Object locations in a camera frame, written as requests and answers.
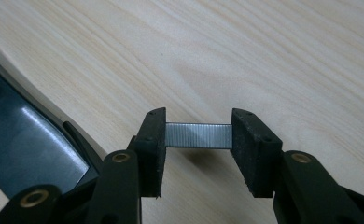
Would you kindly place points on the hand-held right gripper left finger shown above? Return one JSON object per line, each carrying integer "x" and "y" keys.
{"x": 152, "y": 155}

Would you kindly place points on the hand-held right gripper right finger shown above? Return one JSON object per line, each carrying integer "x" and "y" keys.
{"x": 254, "y": 155}

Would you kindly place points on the silver strip of staples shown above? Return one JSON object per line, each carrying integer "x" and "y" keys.
{"x": 198, "y": 136}

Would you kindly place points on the black stapler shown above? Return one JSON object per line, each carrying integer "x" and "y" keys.
{"x": 21, "y": 140}

